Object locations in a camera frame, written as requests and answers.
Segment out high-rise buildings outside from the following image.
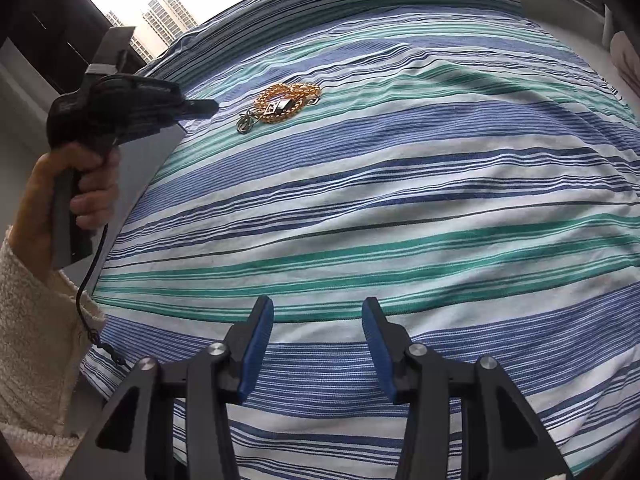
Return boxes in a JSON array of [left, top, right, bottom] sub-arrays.
[[102, 0, 201, 63]]

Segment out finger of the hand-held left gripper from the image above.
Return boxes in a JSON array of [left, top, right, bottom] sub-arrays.
[[177, 99, 220, 117]]

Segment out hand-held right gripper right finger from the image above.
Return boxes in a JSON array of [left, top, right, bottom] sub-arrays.
[[361, 297, 573, 480]]

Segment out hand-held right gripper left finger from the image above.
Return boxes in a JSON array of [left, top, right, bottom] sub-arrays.
[[60, 296, 275, 480]]

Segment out pale cloth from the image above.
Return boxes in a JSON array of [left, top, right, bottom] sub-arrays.
[[604, 4, 640, 93]]

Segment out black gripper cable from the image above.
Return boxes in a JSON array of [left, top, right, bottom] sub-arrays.
[[75, 225, 128, 367]]

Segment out white cardboard box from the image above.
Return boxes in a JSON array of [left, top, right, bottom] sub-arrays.
[[52, 26, 190, 286]]

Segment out person's left hand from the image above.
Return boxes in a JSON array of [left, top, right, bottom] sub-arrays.
[[10, 142, 122, 273]]

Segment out striped blue green blanket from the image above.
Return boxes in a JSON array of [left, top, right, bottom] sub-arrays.
[[80, 0, 640, 480]]

